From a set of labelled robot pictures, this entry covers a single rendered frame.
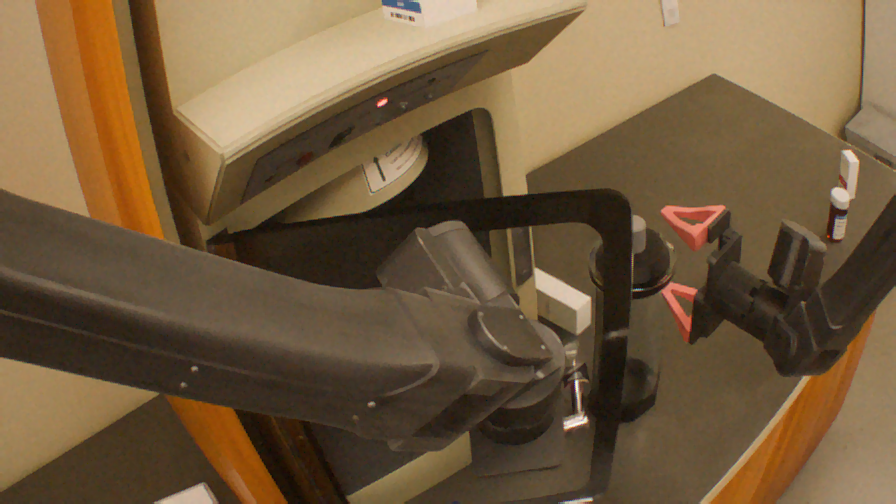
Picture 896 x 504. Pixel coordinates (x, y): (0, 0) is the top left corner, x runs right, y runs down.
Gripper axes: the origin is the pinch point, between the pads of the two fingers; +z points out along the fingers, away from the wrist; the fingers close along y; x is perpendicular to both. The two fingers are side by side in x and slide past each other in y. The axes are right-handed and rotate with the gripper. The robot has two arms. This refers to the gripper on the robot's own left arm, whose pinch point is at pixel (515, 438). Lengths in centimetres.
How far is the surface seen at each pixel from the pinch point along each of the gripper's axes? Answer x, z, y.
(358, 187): -10.9, -5.2, -21.2
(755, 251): 44, 44, -34
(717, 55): 65, 75, -105
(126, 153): -22.1, -32.8, -9.5
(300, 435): -19.4, 5.2, -2.5
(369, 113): -7.9, -19.6, -18.2
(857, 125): 177, 162, -144
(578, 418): 5.2, -1.2, -0.6
